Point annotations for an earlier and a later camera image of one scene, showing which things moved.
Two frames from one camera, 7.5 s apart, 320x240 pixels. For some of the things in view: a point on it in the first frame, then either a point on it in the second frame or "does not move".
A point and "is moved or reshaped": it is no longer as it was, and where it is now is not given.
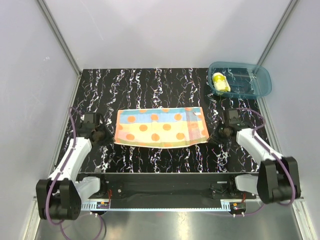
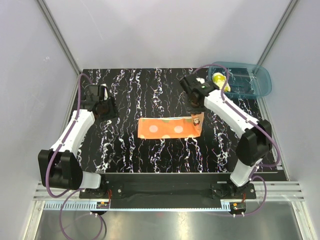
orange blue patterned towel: x=160 y=127 is moved or reshaped
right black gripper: x=214 y=137 to x=194 y=111
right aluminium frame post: x=288 y=11 does not move
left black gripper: x=109 y=137 to x=113 y=113
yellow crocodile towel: x=220 y=82 does not move
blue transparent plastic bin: x=246 y=80 does not move
